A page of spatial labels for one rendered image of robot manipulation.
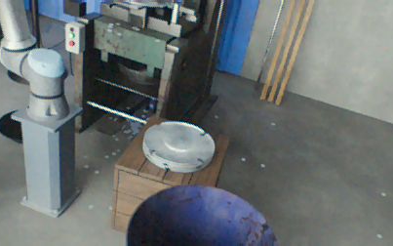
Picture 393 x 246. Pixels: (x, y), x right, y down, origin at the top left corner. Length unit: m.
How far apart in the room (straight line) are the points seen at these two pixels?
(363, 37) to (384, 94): 0.48
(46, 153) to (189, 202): 0.61
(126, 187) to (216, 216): 0.40
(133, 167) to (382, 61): 2.20
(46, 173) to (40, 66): 0.44
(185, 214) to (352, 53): 2.15
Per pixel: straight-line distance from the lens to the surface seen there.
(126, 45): 1.87
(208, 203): 1.22
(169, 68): 1.73
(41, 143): 1.50
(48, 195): 1.66
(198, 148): 1.49
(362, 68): 3.10
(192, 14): 1.93
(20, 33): 1.45
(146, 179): 1.40
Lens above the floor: 1.24
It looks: 31 degrees down
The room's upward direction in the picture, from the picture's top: 12 degrees clockwise
